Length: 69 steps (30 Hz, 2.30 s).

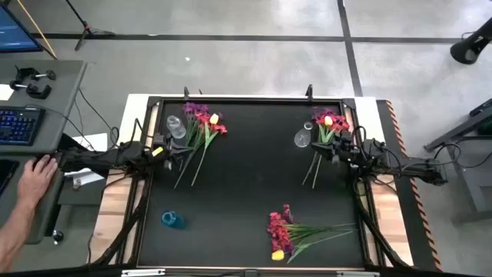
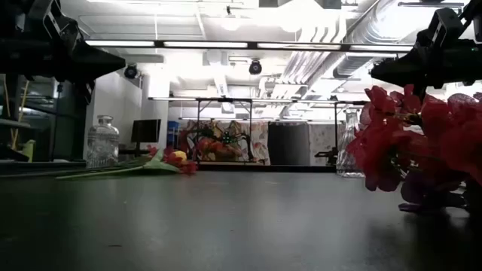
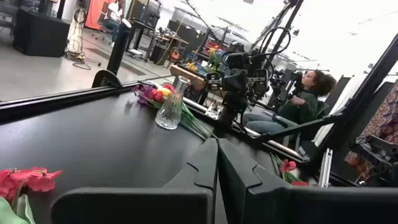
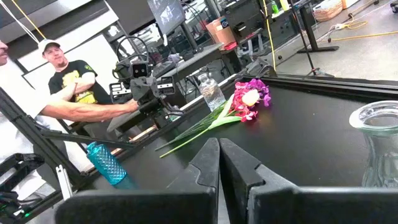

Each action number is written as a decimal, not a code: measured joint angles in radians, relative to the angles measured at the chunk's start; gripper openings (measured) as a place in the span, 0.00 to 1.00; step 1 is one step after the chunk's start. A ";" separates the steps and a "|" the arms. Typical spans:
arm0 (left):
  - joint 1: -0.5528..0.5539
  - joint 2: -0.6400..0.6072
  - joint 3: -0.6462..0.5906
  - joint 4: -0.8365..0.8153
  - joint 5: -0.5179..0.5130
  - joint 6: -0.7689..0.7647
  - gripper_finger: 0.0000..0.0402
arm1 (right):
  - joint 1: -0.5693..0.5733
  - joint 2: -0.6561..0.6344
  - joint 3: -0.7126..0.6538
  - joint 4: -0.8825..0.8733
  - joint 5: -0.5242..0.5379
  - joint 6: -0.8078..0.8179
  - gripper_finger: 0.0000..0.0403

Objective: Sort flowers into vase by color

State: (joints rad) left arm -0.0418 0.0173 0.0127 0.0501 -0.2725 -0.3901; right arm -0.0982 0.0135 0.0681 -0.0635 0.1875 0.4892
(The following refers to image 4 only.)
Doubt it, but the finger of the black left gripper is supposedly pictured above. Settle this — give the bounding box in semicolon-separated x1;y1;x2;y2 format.
130;77;147;103
146;77;161;101

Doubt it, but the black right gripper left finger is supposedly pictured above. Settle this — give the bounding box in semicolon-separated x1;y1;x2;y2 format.
55;138;221;224

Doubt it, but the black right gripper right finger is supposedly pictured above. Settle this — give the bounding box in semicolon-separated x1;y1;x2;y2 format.
219;138;398;224

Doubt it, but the blue plastic water bottle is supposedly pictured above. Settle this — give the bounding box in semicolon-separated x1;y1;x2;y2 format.
85;141;129;187

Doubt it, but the red flower bunch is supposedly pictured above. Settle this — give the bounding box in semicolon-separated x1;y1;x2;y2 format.
154;81;259;152

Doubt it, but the purple flower bunch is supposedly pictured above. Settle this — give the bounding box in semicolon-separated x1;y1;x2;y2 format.
247;78;272;108

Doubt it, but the clear glass bottle vase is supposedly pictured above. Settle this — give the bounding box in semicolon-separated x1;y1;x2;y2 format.
198;73;227;112

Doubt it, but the clear fluted glass vase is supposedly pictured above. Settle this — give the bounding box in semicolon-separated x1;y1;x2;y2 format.
348;100;398;189

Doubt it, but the grey operator desk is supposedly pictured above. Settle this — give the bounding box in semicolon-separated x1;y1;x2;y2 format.
154;42;225;85

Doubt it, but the person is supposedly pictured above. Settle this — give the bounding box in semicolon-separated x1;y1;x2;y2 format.
37;39;112;105
0;39;140;202

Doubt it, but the computer monitor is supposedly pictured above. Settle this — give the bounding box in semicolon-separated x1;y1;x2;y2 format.
146;0;187;35

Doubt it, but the cardboard box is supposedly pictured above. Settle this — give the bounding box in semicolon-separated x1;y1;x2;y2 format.
205;16;237;50

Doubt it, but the yellow rod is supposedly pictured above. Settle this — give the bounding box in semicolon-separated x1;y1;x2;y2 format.
262;0;277;72

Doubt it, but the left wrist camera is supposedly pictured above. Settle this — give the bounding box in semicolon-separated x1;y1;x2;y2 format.
128;61;150;79

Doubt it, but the black pedestal desk leg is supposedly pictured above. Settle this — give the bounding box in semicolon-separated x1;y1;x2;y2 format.
294;0;340;54

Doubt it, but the yellow floor cable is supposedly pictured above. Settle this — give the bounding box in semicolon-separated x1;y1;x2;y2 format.
327;18;398;44

